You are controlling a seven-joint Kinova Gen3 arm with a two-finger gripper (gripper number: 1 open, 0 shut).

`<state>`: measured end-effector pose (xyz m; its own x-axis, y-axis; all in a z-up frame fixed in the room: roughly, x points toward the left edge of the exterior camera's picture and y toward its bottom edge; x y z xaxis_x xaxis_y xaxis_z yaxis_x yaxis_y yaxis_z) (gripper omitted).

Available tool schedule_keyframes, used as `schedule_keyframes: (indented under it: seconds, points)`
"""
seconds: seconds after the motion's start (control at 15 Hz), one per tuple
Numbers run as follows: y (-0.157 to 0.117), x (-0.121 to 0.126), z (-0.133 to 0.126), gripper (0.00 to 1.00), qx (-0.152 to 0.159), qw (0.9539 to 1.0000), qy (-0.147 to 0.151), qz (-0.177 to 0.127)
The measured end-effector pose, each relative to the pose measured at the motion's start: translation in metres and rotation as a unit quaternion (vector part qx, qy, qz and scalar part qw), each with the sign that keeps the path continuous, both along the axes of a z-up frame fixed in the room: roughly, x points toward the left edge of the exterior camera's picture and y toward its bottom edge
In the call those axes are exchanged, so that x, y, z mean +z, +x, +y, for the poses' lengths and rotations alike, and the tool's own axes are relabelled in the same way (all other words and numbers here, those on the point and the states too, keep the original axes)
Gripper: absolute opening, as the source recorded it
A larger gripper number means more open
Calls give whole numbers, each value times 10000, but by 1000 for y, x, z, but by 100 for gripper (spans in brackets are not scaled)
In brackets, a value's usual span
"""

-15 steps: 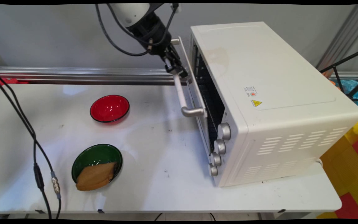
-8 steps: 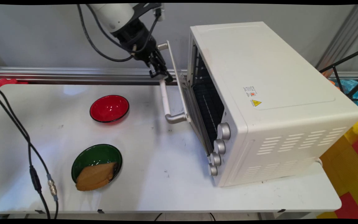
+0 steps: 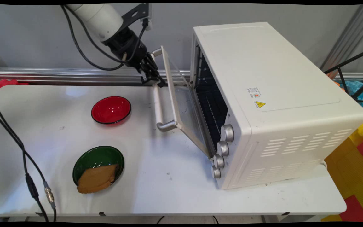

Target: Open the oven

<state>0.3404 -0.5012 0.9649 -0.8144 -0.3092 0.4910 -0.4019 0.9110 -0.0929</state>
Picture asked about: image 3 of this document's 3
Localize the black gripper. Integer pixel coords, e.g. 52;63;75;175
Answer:
102;27;166;88

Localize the glass oven door with handle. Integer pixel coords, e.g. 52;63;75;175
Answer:
151;46;216;159

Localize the red plastic bowl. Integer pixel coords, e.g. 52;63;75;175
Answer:
91;96;132;125

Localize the green plastic bowl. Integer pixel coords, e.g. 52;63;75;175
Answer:
72;145;125;188

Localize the small printed label sticker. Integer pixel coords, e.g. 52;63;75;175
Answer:
247;88;262;99

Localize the brown bread slice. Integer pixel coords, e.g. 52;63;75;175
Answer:
77;164;119;194

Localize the white toaster oven body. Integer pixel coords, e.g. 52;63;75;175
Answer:
189;22;363;190

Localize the red cloth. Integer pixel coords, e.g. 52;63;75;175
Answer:
0;79;29;99

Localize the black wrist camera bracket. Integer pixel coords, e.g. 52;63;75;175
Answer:
121;4;153;31

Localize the aluminium profile rail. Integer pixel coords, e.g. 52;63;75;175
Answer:
0;67;191;86

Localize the black cable with metal connector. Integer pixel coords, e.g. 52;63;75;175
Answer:
0;4;148;222

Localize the black metal stand frame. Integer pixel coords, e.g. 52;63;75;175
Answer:
325;47;363;104

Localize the grey diagonal metal post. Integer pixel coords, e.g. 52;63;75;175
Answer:
321;4;363;72

